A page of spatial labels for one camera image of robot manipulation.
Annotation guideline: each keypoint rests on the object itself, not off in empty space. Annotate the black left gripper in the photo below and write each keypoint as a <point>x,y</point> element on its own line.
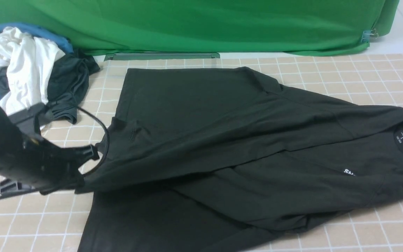
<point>35,161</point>

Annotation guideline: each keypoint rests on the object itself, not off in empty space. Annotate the dark gray long-sleeve shirt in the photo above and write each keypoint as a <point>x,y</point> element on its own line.
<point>224,160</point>

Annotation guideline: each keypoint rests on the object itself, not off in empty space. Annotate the dark teal crumpled shirt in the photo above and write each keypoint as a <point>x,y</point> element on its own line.
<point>49,76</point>

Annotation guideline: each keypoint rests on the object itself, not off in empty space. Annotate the white crumpled shirt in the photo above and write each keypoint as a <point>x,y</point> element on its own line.
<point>22,70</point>

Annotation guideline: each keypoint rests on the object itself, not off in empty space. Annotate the beige checkered tablecloth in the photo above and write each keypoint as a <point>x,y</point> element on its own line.
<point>54,223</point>

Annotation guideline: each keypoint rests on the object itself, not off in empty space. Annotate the blue crumpled garment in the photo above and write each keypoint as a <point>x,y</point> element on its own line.
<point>47,35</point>

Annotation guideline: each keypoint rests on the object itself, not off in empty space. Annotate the gray metal bar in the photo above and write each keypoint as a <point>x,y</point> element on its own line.
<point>159,56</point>

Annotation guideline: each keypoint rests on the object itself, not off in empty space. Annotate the green backdrop cloth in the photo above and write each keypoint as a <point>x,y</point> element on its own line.
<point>300,27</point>

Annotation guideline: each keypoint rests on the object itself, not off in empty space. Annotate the blue binder clip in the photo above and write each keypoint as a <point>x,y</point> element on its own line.
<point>369,36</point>

